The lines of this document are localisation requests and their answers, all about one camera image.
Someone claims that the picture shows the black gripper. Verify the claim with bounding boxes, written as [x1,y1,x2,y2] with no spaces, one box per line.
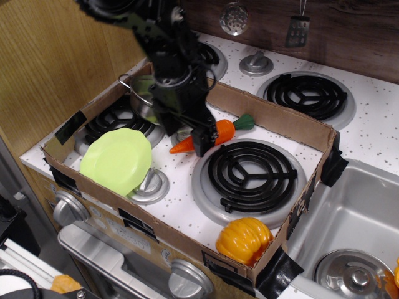
[150,81,218,157]

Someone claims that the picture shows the orange toy carrot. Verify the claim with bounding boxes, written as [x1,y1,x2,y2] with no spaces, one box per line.
[169,114,255,154]

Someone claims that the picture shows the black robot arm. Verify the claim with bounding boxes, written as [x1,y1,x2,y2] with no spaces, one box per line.
[77,1,218,157]

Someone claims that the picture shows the light green plastic plate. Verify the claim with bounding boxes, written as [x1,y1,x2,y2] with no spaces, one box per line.
[79,128,152,196]

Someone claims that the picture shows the centre silver stove knob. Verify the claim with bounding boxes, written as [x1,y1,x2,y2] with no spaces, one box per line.
[170,126,194,154]

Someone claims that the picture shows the silver stove knob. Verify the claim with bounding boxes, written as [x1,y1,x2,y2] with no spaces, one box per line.
[127,168,170,205]
[170,126,194,154]
[239,50,274,77]

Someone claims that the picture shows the small steel pot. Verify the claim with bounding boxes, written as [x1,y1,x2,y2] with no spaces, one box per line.
[118,74,160,126]

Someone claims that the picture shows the front silver stove knob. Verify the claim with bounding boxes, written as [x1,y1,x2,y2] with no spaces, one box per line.
[127,168,170,205]

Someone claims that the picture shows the front right black burner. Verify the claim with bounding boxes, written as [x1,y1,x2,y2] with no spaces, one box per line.
[191,139,307,229]

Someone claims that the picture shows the back left black burner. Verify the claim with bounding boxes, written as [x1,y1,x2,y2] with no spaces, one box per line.
[198,42,228,81]

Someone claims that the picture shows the back silver stove knob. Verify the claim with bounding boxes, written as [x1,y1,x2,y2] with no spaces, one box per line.
[239,50,274,77]

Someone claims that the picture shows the hanging perforated steel ladle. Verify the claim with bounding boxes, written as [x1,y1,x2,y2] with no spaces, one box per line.
[219,1,249,36]

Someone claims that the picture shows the yellow toy bell pepper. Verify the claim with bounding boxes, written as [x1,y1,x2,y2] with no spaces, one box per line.
[215,217,274,267]

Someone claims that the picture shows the back right black burner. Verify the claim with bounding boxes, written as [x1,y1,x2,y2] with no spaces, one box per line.
[257,71,356,130]

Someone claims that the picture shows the left oven dial knob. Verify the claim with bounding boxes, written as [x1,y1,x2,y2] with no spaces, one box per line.
[53,191,90,227]

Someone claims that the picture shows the oven dial knob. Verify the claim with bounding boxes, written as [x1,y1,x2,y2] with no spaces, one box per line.
[168,259,214,299]
[53,191,90,227]

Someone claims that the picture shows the hanging slotted steel spatula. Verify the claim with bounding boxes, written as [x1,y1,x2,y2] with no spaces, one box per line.
[285,0,310,48]

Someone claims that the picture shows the right oven dial knob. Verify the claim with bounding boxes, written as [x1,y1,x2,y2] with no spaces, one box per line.
[168,259,214,299]

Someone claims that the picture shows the silver oven door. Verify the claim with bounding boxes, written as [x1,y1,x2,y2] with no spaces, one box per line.
[58,224,172,298]

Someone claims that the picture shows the silver toy sink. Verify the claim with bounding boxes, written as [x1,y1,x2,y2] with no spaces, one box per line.
[281,160,398,298]

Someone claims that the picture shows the steel pot lid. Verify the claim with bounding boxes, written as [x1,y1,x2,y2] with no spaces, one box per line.
[313,249,398,298]

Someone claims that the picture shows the black cable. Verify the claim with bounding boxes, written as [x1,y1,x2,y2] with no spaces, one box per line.
[0,268,41,299]

